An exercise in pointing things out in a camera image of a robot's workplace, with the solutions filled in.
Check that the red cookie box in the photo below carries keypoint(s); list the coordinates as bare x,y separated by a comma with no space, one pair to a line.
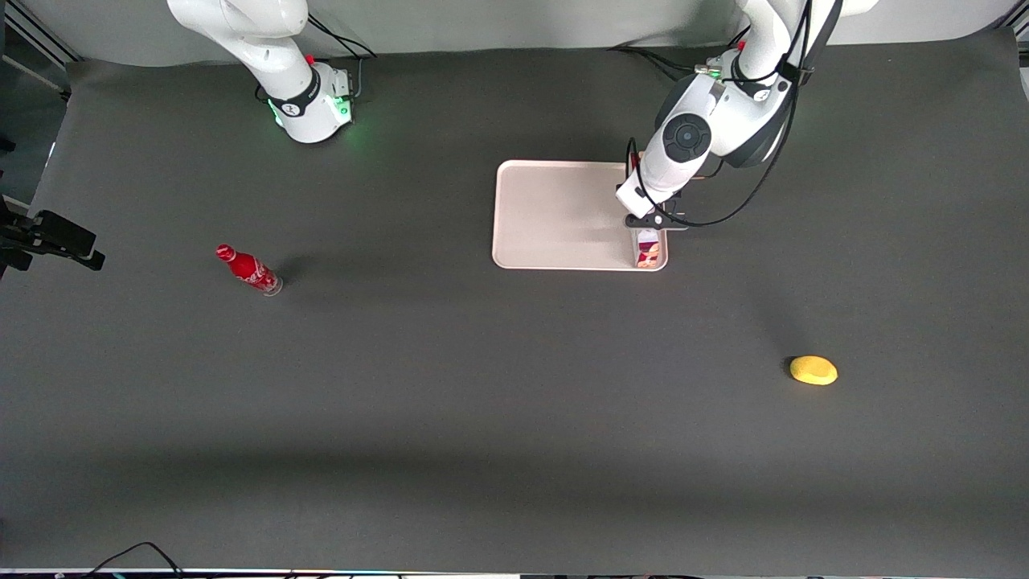
648,249

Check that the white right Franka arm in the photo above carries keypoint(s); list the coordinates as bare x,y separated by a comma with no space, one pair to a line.
265,40

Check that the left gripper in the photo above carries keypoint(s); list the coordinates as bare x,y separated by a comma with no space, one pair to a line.
653,221

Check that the dark grey table cloth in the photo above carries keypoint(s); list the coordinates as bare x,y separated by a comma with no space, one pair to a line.
482,402

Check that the red cola bottle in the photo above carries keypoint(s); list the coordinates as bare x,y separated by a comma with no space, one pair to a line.
249,270

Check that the aluminium frame profile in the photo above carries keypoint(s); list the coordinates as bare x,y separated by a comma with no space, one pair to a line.
40,36

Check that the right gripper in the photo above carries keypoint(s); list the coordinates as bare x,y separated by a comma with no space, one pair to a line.
6,233

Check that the yellow lemon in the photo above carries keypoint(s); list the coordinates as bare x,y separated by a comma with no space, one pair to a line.
813,370

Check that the pale pink rectangular tray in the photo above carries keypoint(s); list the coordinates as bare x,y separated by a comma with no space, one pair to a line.
563,215

